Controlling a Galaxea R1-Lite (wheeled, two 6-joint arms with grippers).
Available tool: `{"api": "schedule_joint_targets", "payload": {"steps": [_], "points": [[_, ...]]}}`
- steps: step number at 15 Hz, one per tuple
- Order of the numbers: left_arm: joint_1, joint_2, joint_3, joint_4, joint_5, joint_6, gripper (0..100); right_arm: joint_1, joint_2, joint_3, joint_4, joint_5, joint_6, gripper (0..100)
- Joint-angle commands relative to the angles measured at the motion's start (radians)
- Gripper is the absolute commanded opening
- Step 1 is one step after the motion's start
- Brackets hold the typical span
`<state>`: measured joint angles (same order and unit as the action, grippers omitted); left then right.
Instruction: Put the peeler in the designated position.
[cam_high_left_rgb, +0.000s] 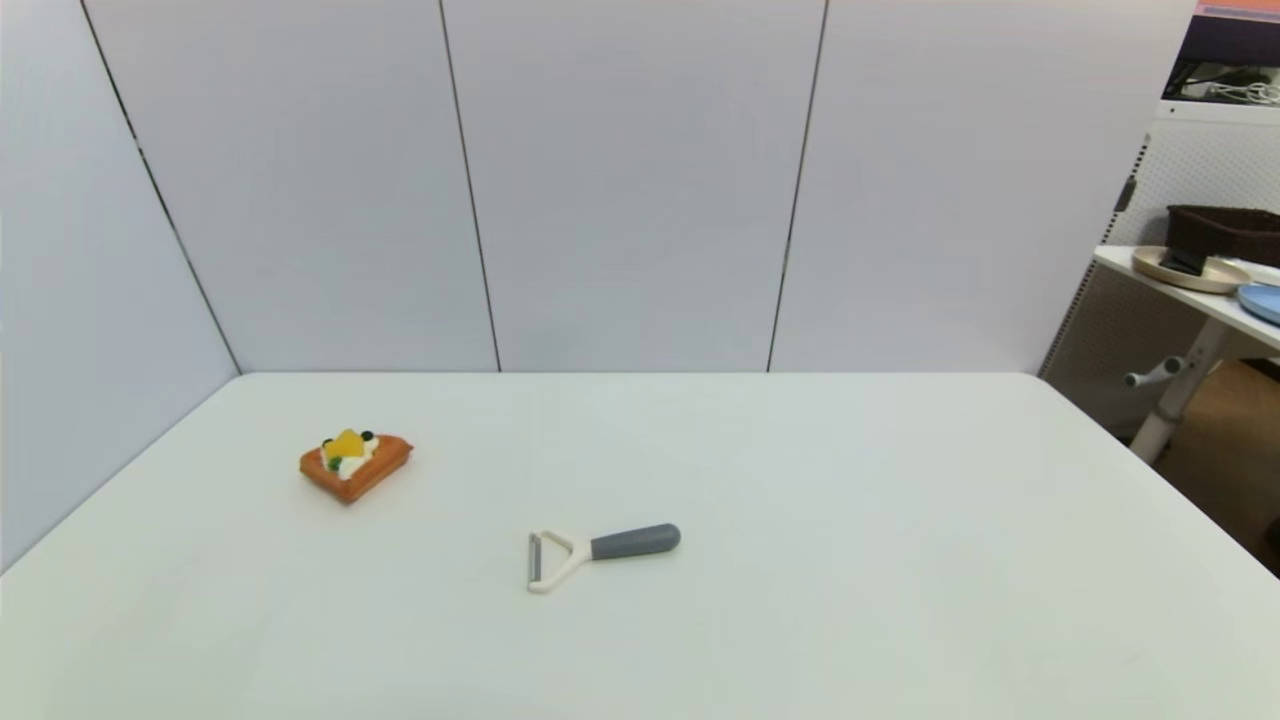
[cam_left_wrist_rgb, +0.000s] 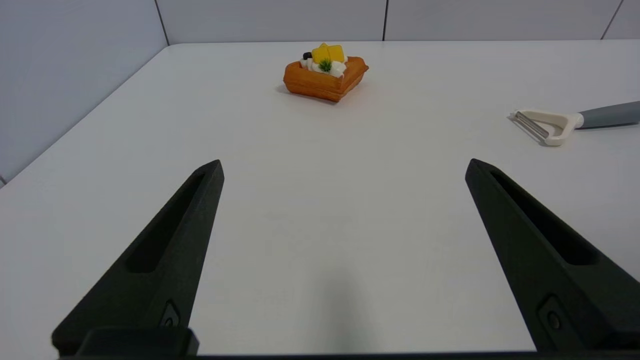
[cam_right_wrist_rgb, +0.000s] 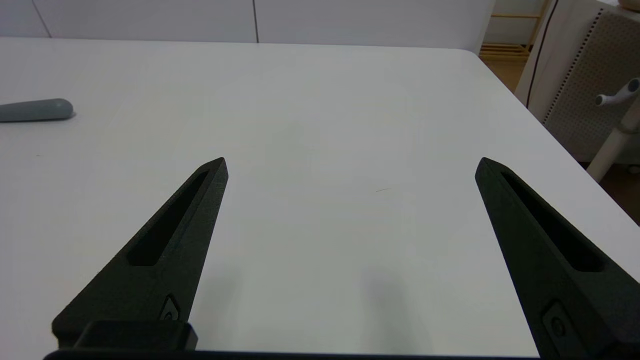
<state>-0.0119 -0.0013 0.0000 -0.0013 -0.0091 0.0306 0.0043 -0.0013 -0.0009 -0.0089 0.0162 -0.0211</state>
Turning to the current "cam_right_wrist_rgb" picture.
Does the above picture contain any light wooden shelf rack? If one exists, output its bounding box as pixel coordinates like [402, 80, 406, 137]
[478, 0, 552, 64]

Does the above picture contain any thin black wall cable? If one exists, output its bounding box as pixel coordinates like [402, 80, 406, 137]
[525, 0, 559, 109]

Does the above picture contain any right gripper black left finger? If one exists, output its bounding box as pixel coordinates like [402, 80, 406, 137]
[52, 157, 229, 349]

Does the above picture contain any white desk crank handle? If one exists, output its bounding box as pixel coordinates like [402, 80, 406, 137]
[594, 77, 640, 107]

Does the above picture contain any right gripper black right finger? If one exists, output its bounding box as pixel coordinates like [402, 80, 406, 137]
[474, 156, 640, 360]

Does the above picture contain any white height adjustable desk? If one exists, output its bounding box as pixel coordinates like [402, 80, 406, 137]
[586, 97, 640, 184]

